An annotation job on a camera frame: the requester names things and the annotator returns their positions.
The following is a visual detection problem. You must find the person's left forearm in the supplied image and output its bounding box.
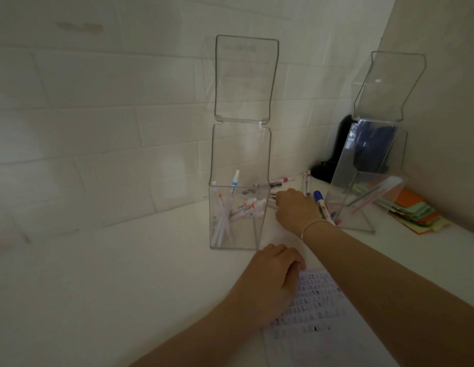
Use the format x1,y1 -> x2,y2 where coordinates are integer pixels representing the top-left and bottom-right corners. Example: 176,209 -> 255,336
129,298 -> 260,367

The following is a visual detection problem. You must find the white pen light blue band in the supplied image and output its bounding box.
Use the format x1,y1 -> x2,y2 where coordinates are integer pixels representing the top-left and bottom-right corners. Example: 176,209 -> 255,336
221,170 -> 241,226

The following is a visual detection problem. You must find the person's right hand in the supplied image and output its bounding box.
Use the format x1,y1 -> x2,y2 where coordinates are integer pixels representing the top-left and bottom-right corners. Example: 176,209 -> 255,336
274,188 -> 329,240

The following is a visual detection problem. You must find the clear acrylic box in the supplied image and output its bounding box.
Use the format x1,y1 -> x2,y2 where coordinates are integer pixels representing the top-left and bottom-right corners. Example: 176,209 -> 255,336
324,50 -> 427,234
209,34 -> 280,251

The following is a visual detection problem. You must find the black bag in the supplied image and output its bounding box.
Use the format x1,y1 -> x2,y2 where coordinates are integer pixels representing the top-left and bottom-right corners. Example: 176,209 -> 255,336
310,114 -> 354,184

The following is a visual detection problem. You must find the stack of coloured sticky notes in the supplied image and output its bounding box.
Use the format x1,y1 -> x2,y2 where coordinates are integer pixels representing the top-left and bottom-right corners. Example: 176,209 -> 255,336
376,188 -> 452,235

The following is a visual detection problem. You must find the white pen orange clip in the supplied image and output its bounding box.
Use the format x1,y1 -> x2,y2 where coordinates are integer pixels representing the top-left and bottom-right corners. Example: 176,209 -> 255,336
233,198 -> 268,222

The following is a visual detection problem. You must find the white paper sheet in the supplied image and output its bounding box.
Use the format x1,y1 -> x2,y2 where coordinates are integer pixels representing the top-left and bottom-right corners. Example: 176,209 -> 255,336
261,268 -> 398,367

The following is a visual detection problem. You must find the thick white marker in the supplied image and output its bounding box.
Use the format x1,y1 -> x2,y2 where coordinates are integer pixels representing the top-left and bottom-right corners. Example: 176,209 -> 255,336
313,190 -> 337,227

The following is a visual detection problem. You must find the person's right forearm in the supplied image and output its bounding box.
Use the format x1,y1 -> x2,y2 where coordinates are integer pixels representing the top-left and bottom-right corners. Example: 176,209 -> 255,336
301,221 -> 474,367

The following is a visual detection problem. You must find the person's left hand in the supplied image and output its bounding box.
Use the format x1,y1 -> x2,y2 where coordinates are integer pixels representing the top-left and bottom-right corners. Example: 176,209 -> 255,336
229,243 -> 307,329

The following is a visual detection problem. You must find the pile of assorted pens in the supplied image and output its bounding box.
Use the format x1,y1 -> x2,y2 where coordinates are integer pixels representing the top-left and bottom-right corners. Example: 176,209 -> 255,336
254,170 -> 337,226

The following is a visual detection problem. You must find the thin wrist bracelet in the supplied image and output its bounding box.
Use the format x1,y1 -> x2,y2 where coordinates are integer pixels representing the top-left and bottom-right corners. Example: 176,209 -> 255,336
300,219 -> 331,241

